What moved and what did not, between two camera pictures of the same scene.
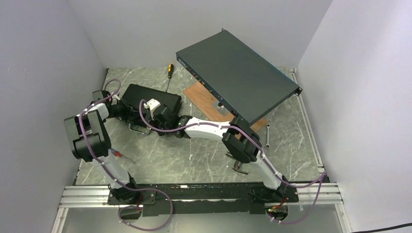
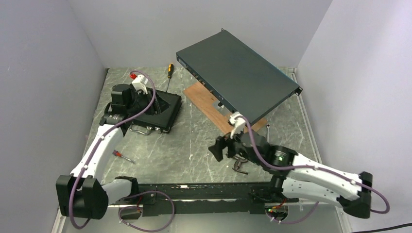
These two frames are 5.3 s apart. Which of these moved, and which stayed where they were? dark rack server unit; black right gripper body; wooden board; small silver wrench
Moved: black right gripper body
Stayed: wooden board; small silver wrench; dark rack server unit
